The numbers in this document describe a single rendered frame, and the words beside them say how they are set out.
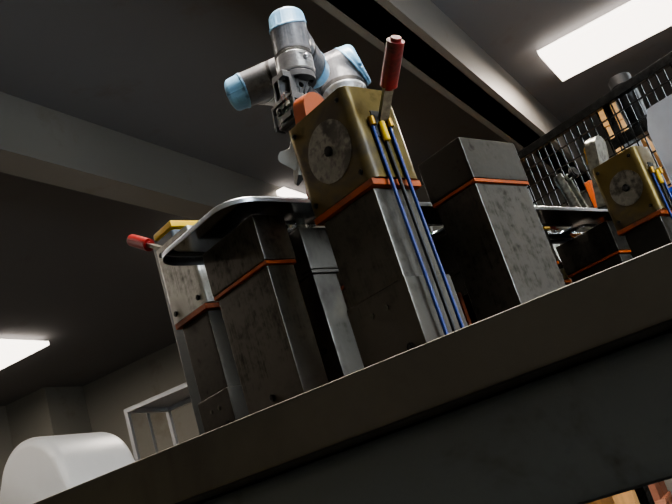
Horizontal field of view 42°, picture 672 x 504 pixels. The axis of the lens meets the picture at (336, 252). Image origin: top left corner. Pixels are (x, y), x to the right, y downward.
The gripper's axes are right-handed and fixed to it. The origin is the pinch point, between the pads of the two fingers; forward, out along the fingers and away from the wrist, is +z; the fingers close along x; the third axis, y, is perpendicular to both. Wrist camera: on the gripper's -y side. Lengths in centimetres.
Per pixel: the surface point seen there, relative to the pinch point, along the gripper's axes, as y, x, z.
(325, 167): 40, 45, 30
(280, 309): 40, 33, 43
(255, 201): 42, 34, 30
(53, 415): -305, -907, -189
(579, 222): -34.4, 28.1, 19.6
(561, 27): -368, -147, -251
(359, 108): 38, 51, 26
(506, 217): 13, 47, 34
